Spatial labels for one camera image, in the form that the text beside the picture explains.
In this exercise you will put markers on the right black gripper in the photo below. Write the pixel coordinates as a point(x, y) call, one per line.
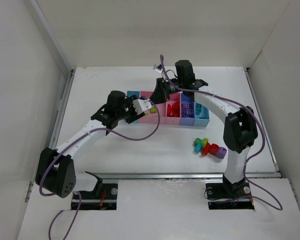
point(162, 89)

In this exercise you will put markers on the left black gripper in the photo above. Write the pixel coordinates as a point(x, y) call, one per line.
point(131, 114)

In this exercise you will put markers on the lime green lego brick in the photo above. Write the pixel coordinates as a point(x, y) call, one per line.
point(153, 110)

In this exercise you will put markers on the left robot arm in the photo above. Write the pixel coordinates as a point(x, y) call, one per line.
point(57, 170)

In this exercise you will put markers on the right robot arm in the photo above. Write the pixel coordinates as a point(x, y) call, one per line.
point(240, 128)

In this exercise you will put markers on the red legos in bin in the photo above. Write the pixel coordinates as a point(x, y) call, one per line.
point(173, 109)

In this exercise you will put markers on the purple legos in bin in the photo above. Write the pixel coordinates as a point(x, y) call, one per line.
point(187, 110)

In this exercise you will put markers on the teal legos in bin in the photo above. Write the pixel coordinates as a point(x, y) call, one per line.
point(200, 112)

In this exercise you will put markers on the left light blue bin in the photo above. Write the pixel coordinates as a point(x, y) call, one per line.
point(132, 93)

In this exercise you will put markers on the large pink bin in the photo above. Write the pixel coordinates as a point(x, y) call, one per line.
point(152, 118)

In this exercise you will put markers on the purple blue bin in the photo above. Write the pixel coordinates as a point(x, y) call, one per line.
point(186, 121)

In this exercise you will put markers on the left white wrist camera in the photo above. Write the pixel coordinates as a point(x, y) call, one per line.
point(141, 105)

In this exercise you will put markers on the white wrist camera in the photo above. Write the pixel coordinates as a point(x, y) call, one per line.
point(158, 68)
point(141, 105)

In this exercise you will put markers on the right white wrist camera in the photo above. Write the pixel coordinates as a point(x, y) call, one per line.
point(158, 68)

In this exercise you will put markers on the aluminium rail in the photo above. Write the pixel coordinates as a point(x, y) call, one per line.
point(168, 176)

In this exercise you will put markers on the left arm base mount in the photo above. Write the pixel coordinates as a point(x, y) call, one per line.
point(103, 197)

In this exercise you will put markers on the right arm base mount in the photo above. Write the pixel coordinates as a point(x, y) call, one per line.
point(219, 199)

